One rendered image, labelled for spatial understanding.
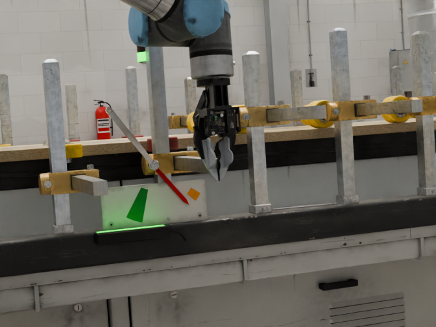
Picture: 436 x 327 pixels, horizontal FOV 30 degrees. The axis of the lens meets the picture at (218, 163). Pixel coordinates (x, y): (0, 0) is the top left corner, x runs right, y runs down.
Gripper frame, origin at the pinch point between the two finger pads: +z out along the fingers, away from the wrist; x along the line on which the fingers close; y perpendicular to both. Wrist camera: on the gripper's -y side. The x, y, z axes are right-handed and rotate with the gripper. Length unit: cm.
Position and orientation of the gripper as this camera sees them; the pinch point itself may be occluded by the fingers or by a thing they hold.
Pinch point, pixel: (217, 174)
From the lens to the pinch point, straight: 172.3
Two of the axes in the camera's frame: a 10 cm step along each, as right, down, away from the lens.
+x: 9.5, -0.7, 3.2
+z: 0.7, 10.0, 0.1
